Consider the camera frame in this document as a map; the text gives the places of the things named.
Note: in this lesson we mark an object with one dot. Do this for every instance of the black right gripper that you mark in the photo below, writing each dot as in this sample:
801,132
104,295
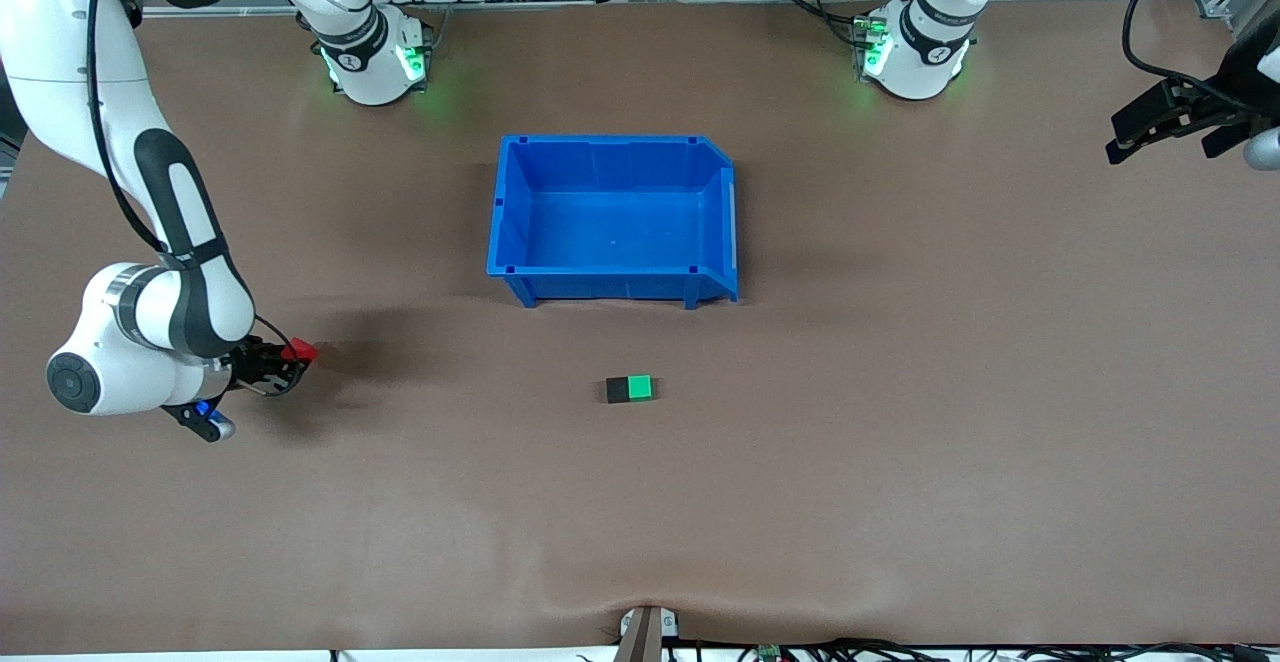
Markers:
246,362

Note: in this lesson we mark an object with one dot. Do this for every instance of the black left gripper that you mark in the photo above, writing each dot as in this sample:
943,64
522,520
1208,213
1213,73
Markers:
1236,82

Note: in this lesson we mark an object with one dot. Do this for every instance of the red cube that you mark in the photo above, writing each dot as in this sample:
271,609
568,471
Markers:
300,350

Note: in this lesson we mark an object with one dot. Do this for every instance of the green cube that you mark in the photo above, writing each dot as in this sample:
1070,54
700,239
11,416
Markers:
641,388

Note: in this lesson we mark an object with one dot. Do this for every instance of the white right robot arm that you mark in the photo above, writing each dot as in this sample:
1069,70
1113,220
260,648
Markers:
70,52

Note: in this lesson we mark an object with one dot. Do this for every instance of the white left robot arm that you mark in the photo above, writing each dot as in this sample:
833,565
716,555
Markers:
915,72

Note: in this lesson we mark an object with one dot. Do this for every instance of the black cube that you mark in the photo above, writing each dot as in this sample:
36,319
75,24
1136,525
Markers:
616,391

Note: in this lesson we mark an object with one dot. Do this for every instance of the blue plastic storage bin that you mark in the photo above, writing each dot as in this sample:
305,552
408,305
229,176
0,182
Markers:
615,222

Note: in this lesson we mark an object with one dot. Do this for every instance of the small green circuit board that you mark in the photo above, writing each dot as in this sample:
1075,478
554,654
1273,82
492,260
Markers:
769,653

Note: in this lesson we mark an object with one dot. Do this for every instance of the black right camera bracket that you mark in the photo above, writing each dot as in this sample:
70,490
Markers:
185,414

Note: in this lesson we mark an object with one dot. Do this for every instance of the brown camera mount post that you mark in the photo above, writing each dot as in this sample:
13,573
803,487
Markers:
645,637

